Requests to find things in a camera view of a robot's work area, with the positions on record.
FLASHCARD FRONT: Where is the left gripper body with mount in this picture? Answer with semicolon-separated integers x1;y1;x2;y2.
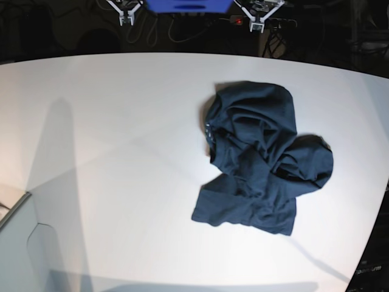
235;0;286;32

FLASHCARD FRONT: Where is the dark blue t-shirt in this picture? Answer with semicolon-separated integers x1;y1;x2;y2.
191;81;334;236

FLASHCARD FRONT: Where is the right gripper body with mount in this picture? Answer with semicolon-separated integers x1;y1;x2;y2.
107;0;143;26

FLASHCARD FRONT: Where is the black power strip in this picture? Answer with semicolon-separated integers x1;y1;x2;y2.
227;15;298;28

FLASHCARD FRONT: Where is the grey looped cable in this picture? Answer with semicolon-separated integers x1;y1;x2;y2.
126;9;159;46

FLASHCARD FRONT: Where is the blue plastic bin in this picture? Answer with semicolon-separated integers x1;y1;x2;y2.
145;0;233;13

